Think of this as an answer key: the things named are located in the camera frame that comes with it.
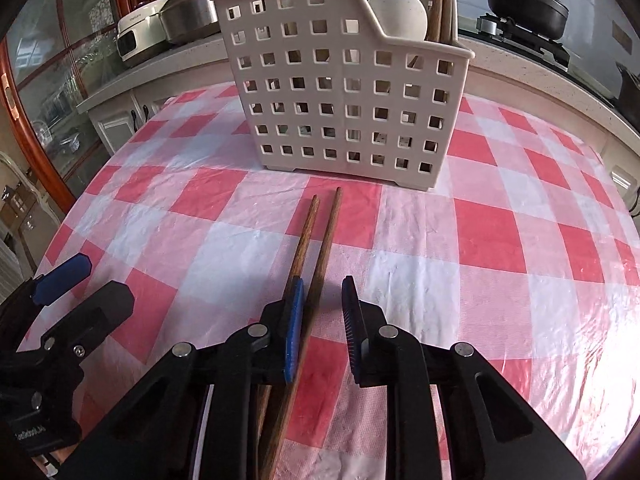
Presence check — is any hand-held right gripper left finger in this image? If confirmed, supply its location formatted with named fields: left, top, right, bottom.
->
left=60, top=277, right=306, bottom=480

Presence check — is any steel pot with lid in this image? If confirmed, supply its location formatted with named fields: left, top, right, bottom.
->
left=159, top=0, right=224, bottom=46

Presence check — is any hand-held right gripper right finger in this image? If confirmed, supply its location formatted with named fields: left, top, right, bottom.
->
left=341, top=276, right=586, bottom=480

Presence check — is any red white checkered tablecloth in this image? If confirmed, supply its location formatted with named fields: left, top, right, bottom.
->
left=17, top=82, right=640, bottom=480

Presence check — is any white rice cooker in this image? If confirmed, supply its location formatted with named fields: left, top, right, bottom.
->
left=116, top=0, right=172, bottom=68

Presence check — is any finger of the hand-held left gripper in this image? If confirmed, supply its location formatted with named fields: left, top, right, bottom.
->
left=29, top=253, right=92, bottom=307
left=17, top=281, right=136, bottom=361

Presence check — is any black lidded pot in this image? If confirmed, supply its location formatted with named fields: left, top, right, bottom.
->
left=477, top=0, right=571, bottom=41

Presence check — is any white ceramic spoon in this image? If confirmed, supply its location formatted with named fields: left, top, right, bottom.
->
left=371, top=0, right=429, bottom=42

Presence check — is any gas stove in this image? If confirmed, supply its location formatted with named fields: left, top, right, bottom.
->
left=457, top=10, right=572, bottom=68

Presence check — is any wooden glass door cabinet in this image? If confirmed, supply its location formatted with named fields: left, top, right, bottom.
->
left=0, top=0, right=168, bottom=213

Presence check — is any black cooking pot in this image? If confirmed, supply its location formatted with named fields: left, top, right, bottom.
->
left=615, top=62, right=640, bottom=122

